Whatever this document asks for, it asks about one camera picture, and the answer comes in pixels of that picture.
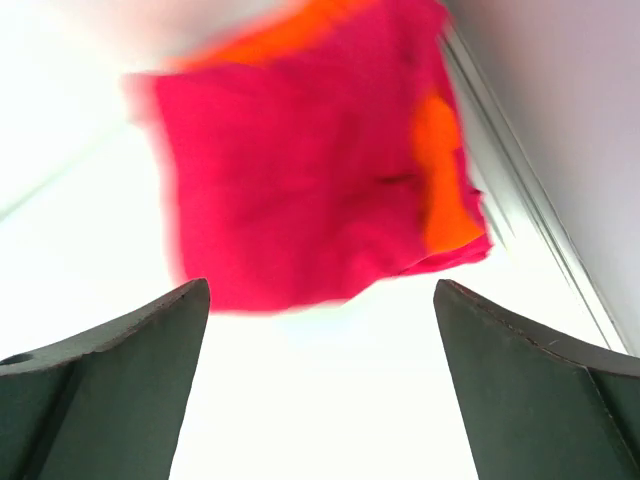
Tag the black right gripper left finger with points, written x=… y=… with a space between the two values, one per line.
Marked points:
x=107 y=403

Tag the magenta t shirt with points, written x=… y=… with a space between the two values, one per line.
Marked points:
x=473 y=252

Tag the red polo shirt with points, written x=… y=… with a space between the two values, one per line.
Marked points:
x=294 y=183

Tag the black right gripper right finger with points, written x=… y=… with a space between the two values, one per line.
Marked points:
x=536 y=403

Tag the orange t shirt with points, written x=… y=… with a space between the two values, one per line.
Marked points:
x=436 y=135

